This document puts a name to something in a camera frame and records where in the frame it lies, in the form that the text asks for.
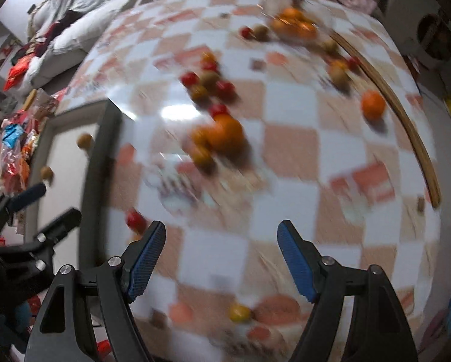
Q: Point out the clear glass fruit bowl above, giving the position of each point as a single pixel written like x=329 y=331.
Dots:
x=317 y=12

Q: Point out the snack bags pile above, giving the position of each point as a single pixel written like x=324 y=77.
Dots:
x=19 y=136

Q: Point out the large orange on table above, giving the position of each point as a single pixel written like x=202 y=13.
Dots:
x=373 y=105

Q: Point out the yellow cherry tomato right group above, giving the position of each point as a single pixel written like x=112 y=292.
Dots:
x=339 y=63

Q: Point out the red cherry tomato cluster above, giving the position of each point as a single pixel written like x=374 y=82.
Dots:
x=225 y=90
x=189 y=79
x=210 y=66

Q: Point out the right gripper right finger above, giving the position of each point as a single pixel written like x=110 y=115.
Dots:
x=379 y=329

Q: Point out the shallow cardboard box tray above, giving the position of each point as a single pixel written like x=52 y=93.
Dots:
x=79 y=178

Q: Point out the yellow tomato below orange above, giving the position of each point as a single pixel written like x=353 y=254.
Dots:
x=202 y=158

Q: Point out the orange near table edge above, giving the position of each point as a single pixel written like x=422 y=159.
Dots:
x=225 y=135

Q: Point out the grey white bedding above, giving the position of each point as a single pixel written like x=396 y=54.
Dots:
x=61 y=33

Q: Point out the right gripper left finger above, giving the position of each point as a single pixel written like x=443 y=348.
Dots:
x=64 y=331

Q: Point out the yellow tomato beside orange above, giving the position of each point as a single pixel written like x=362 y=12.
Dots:
x=199 y=137

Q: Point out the brown longan in tray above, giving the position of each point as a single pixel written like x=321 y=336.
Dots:
x=46 y=173

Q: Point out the oranges inside bowl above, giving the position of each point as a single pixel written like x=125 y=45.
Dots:
x=294 y=24

